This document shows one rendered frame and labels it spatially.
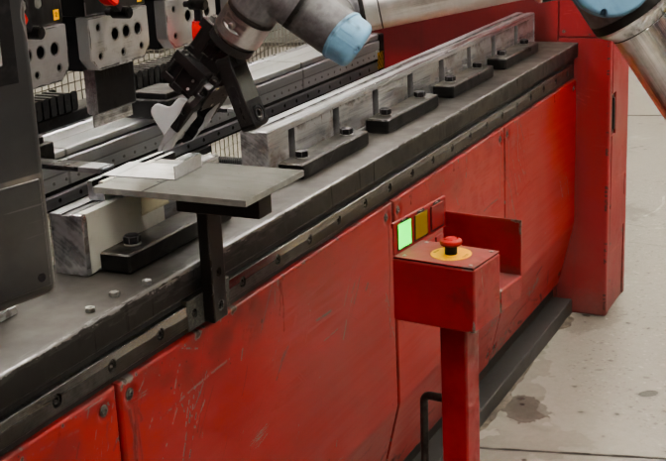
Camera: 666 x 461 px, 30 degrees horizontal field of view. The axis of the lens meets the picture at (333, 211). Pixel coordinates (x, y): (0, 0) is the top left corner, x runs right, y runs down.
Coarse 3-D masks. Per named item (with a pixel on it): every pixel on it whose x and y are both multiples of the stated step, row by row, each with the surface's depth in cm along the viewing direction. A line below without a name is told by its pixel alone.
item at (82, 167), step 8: (40, 136) 205; (40, 144) 205; (48, 144) 206; (48, 152) 206; (48, 160) 202; (56, 160) 201; (64, 160) 201; (48, 168) 199; (56, 168) 198; (64, 168) 197; (72, 168) 197; (80, 168) 196; (88, 168) 195; (96, 168) 195; (104, 168) 195; (112, 168) 197
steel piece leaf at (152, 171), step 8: (192, 160) 192; (200, 160) 194; (136, 168) 195; (144, 168) 195; (152, 168) 195; (160, 168) 194; (168, 168) 194; (176, 168) 187; (184, 168) 190; (192, 168) 192; (120, 176) 191; (128, 176) 190; (136, 176) 190; (144, 176) 189; (152, 176) 189; (160, 176) 189; (168, 176) 189; (176, 176) 187
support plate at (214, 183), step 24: (216, 168) 194; (240, 168) 193; (264, 168) 192; (96, 192) 186; (120, 192) 184; (144, 192) 182; (168, 192) 181; (192, 192) 180; (216, 192) 179; (240, 192) 179; (264, 192) 179
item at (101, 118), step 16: (128, 64) 193; (96, 80) 186; (112, 80) 189; (128, 80) 193; (96, 96) 186; (112, 96) 190; (128, 96) 193; (96, 112) 187; (112, 112) 191; (128, 112) 195
